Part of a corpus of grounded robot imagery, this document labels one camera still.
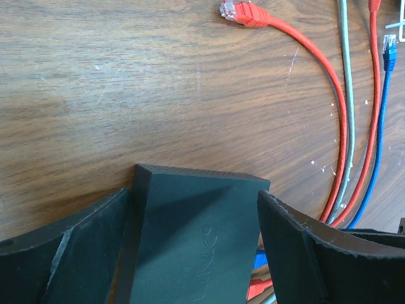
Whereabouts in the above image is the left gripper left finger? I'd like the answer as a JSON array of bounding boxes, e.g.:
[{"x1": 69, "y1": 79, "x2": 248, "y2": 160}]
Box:
[{"x1": 1, "y1": 188, "x2": 130, "y2": 303}]

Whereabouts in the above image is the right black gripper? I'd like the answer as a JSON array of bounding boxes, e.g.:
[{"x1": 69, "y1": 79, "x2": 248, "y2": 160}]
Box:
[{"x1": 397, "y1": 217, "x2": 405, "y2": 234}]

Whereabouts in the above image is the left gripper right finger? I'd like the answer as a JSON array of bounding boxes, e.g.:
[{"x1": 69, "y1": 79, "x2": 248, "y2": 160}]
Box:
[{"x1": 257, "y1": 191, "x2": 404, "y2": 303}]

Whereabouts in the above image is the grey ethernet cable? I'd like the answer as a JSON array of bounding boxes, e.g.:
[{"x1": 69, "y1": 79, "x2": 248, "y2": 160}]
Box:
[{"x1": 252, "y1": 0, "x2": 355, "y2": 304}]

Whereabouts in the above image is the black network switch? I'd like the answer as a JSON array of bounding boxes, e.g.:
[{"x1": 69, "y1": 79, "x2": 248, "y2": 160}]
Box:
[{"x1": 115, "y1": 164, "x2": 270, "y2": 303}]

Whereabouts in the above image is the blue ethernet cable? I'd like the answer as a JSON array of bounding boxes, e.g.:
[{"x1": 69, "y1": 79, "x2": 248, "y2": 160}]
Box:
[{"x1": 252, "y1": 34, "x2": 398, "y2": 270}]

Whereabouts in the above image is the long red ethernet cable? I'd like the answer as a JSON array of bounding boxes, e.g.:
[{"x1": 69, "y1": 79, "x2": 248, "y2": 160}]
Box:
[{"x1": 330, "y1": 0, "x2": 382, "y2": 228}]

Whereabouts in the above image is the short red ethernet cable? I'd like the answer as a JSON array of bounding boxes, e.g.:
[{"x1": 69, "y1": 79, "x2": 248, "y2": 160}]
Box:
[{"x1": 220, "y1": 0, "x2": 349, "y2": 300}]

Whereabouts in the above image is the white wire dish rack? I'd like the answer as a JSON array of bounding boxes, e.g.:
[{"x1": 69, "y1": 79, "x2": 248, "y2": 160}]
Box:
[{"x1": 385, "y1": 0, "x2": 404, "y2": 43}]

